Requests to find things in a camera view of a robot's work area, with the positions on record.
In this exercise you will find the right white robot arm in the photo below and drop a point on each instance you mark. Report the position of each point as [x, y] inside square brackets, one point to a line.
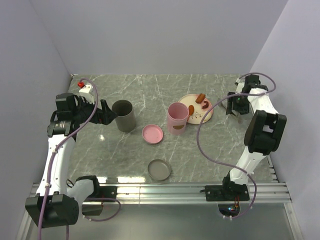
[262, 136]

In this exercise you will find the pink lid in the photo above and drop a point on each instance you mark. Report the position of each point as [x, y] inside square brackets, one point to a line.
[152, 134]

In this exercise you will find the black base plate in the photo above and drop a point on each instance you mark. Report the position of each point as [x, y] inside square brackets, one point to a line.
[219, 193]
[106, 191]

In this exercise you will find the pink cylindrical container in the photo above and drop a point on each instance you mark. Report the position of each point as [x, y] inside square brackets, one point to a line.
[177, 117]

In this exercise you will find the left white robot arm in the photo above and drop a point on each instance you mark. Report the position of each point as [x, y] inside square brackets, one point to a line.
[54, 204]

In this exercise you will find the pink cream plate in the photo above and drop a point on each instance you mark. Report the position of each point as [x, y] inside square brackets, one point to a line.
[190, 99]

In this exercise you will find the orange sausage near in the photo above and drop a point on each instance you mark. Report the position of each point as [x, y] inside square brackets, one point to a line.
[191, 110]

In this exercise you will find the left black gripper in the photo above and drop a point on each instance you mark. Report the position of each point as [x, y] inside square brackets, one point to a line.
[104, 116]

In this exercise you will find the grey cylindrical container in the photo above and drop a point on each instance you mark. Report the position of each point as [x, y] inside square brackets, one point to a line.
[125, 120]

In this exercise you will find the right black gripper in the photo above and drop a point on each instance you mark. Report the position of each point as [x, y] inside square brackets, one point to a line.
[242, 110]

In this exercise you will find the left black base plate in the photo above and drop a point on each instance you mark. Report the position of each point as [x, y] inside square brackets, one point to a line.
[106, 191]

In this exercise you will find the grey lid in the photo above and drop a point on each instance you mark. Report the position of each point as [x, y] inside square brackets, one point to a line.
[159, 169]

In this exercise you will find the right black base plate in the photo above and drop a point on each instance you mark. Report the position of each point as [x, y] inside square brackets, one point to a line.
[219, 193]

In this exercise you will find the aluminium mounting rail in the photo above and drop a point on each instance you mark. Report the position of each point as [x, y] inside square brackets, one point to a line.
[188, 193]

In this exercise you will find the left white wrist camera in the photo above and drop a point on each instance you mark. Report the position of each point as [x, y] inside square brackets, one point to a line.
[87, 92]

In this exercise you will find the brown sausage far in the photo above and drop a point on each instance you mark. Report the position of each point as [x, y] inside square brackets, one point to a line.
[200, 98]

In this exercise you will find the metal food tongs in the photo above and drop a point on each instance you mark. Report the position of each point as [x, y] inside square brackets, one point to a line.
[236, 115]

